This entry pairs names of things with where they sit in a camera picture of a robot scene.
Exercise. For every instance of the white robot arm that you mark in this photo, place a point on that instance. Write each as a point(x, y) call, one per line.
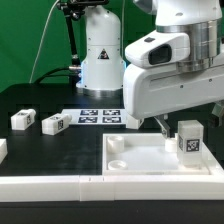
point(177, 66)

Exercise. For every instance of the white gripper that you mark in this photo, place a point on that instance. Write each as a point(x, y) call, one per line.
point(152, 84)

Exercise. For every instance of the white square table top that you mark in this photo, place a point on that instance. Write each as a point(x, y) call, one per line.
point(143, 154)

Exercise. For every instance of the AprilTag marker sheet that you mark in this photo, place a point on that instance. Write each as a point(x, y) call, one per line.
point(96, 116)

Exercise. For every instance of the white U-shaped obstacle fence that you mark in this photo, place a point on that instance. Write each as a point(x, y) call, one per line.
point(117, 187)

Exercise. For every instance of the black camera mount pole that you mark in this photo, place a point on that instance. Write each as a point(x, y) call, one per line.
point(73, 10)

